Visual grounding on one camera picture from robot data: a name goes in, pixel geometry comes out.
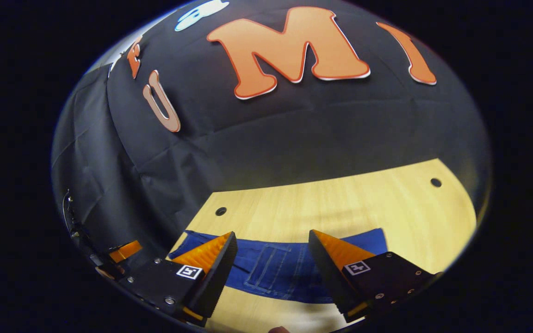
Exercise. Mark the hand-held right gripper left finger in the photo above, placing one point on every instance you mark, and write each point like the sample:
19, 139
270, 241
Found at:
215, 277

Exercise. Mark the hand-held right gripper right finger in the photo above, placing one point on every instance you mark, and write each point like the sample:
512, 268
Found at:
331, 277

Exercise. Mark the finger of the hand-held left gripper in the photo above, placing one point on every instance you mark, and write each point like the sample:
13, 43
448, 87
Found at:
125, 251

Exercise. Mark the blue denim jeans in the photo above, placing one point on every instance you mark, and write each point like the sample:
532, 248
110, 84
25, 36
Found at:
275, 273

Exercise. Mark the black backdrop cloth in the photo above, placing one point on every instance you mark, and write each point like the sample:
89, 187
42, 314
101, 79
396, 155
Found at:
294, 134

